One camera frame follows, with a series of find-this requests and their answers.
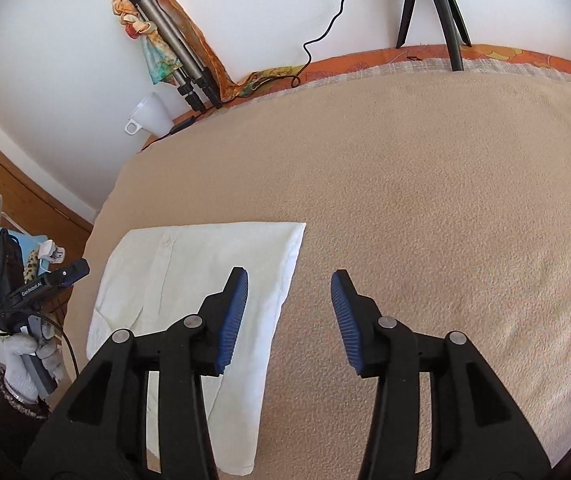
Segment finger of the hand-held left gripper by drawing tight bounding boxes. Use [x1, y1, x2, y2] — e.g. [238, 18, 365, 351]
[40, 259, 90, 288]

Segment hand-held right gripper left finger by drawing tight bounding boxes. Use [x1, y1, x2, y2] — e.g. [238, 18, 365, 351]
[20, 266, 249, 480]

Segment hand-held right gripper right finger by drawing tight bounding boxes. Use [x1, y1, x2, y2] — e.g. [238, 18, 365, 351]
[330, 269, 551, 480]

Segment white shirt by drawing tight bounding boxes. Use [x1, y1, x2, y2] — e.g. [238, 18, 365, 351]
[86, 221, 307, 477]

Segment person's left forearm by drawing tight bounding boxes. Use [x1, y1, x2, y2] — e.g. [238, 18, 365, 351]
[0, 367, 51, 461]

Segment person's left hand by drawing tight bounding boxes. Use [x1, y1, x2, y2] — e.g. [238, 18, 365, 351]
[2, 325, 68, 401]

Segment leopard print cloth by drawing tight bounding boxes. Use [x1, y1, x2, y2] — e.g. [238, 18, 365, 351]
[22, 247, 42, 286]

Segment white power plug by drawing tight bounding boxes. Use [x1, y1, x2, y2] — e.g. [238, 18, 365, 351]
[38, 241, 66, 264]

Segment beige blanket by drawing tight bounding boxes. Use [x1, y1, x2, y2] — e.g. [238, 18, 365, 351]
[60, 72, 571, 480]

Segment white cup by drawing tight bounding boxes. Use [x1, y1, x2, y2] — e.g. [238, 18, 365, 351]
[125, 91, 175, 138]

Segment colourful knotted scarf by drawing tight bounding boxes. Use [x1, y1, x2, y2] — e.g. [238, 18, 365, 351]
[111, 0, 183, 86]

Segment folded silver tripod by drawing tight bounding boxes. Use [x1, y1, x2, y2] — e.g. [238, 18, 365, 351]
[128, 0, 223, 111]

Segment orange patterned scarf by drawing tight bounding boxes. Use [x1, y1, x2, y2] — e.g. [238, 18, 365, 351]
[130, 0, 299, 101]

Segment pale woven cloth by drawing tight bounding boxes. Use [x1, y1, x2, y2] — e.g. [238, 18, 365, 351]
[220, 55, 571, 111]

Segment small black tripod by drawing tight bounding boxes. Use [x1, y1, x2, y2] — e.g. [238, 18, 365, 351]
[396, 0, 472, 72]

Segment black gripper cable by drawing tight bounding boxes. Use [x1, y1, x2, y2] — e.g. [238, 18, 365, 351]
[0, 230, 77, 378]

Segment black power cable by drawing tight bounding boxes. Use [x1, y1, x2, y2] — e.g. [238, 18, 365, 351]
[141, 0, 373, 152]

